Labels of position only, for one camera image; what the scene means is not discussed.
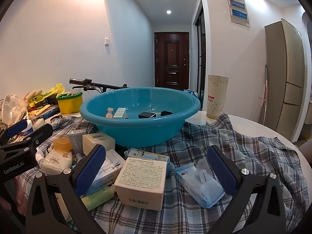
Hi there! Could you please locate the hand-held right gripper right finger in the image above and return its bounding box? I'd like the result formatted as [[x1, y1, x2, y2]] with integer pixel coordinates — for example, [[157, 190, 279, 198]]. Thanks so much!
[[207, 144, 287, 234]]

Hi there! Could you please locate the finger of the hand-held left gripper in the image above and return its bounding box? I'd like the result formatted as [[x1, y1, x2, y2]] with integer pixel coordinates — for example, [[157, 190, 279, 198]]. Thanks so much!
[[0, 119, 28, 145], [0, 124, 53, 153]]

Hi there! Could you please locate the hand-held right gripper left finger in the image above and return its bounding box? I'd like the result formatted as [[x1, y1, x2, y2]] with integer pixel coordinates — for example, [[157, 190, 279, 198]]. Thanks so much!
[[26, 144, 107, 234]]

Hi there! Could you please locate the white tissue pack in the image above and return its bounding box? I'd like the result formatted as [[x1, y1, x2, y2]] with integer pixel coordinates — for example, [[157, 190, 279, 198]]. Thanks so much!
[[40, 149, 75, 176]]

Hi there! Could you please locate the cream cardboard box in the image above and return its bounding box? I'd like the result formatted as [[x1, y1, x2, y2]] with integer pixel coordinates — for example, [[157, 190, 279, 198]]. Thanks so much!
[[114, 158, 168, 211]]

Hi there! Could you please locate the blue plastic basin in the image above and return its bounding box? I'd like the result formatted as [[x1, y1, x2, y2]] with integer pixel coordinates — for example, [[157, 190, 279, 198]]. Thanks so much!
[[80, 87, 201, 148]]

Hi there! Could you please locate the white desktop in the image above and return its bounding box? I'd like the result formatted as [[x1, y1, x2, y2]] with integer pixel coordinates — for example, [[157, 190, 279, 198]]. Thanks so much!
[[32, 111, 301, 152]]

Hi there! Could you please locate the person's left hand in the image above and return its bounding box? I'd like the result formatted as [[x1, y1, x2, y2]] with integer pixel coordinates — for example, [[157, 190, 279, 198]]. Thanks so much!
[[0, 174, 31, 215]]

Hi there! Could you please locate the pale cream packet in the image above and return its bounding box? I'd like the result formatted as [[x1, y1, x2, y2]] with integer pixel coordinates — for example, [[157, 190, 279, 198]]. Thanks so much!
[[32, 118, 45, 130]]

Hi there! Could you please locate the white jar with blue label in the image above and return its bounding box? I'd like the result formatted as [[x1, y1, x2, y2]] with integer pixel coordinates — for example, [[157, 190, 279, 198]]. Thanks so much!
[[18, 120, 34, 137]]

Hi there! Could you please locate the blue and white box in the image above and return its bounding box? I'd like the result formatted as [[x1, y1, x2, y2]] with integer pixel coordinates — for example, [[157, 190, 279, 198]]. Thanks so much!
[[90, 149, 126, 191]]

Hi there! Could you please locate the clear plastic bag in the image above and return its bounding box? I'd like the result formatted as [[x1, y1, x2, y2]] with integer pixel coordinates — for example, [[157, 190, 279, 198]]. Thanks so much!
[[0, 93, 29, 127]]

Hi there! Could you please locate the stack of books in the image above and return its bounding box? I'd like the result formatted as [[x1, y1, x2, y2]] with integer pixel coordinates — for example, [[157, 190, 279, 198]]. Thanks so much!
[[28, 104, 61, 121]]

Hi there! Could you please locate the orange lidded container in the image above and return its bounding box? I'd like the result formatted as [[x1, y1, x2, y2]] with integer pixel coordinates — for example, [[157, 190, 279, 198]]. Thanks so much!
[[52, 138, 73, 153]]

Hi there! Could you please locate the pale green bottle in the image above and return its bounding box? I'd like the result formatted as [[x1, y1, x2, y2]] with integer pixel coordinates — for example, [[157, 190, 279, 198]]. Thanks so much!
[[80, 184, 117, 211]]

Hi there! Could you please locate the blue wet wipes pack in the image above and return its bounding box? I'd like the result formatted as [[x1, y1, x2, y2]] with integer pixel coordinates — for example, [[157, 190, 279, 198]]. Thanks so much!
[[175, 158, 226, 209]]

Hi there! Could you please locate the white and green box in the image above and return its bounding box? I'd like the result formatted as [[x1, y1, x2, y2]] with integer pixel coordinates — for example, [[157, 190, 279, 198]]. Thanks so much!
[[82, 133, 116, 156]]

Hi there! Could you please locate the grey slim box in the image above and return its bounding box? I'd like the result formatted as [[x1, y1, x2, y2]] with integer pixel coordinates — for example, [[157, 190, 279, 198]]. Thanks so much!
[[67, 130, 88, 155]]

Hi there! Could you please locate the cream glove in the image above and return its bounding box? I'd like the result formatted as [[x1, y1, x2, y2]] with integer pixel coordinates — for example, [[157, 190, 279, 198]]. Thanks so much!
[[23, 90, 44, 101]]

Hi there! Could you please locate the yellow container with green rim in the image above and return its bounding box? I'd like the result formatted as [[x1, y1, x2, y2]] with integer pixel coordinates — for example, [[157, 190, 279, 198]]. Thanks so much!
[[56, 91, 83, 114]]

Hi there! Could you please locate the yellow plastic bag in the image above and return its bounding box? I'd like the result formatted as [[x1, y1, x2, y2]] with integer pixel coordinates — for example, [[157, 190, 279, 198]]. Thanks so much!
[[29, 83, 66, 108]]

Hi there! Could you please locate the light blue printed box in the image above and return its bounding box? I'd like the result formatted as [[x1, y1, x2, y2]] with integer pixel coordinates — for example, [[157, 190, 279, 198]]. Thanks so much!
[[124, 147, 171, 173]]

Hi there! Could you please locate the pale green small box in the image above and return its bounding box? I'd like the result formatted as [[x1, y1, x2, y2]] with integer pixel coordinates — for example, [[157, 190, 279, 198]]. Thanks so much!
[[113, 108, 127, 119]]

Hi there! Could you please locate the black bicycle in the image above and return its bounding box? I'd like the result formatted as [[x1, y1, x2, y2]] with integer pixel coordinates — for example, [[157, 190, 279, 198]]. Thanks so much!
[[69, 78, 130, 94]]

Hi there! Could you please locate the plaid cloth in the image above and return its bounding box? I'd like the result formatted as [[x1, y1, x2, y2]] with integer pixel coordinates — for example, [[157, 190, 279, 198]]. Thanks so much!
[[7, 113, 308, 234]]

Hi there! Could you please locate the small black box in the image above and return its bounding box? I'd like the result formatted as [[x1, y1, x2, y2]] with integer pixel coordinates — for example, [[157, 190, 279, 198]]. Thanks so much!
[[138, 111, 157, 119]]

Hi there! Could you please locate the blue plastic bag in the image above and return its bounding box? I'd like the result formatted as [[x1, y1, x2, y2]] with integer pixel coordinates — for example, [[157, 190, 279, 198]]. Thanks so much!
[[183, 89, 200, 98]]

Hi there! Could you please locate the beige refrigerator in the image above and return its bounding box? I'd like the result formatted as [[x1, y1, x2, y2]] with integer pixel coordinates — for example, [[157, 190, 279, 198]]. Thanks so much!
[[264, 18, 306, 142]]

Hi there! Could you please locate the black framed glass door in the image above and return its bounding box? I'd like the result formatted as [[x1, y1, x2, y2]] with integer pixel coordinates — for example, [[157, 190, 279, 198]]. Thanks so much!
[[193, 0, 206, 105]]

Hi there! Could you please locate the brown entrance door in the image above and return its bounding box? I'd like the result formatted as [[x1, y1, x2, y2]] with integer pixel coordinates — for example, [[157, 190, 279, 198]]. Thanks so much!
[[154, 32, 190, 90]]

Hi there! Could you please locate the mop with grey handle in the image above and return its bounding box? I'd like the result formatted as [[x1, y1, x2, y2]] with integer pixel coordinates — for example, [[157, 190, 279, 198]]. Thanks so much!
[[258, 65, 269, 125]]

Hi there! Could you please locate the grey wall panel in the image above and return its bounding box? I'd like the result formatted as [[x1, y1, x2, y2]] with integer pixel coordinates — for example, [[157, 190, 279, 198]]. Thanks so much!
[[226, 0, 251, 28]]

